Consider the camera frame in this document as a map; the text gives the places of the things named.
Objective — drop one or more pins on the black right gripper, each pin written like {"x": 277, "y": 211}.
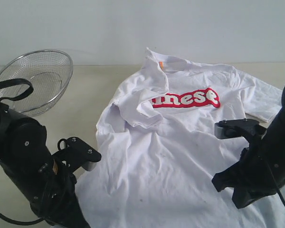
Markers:
{"x": 260, "y": 172}

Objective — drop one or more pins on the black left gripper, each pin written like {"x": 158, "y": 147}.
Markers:
{"x": 58, "y": 203}

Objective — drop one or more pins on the white t-shirt red logo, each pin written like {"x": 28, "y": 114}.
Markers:
{"x": 159, "y": 151}

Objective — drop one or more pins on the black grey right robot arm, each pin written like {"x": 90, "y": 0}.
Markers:
{"x": 275, "y": 131}

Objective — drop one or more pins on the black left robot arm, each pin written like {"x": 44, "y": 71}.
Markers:
{"x": 45, "y": 181}

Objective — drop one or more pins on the metal mesh strainer bowl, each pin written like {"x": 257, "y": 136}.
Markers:
{"x": 49, "y": 71}

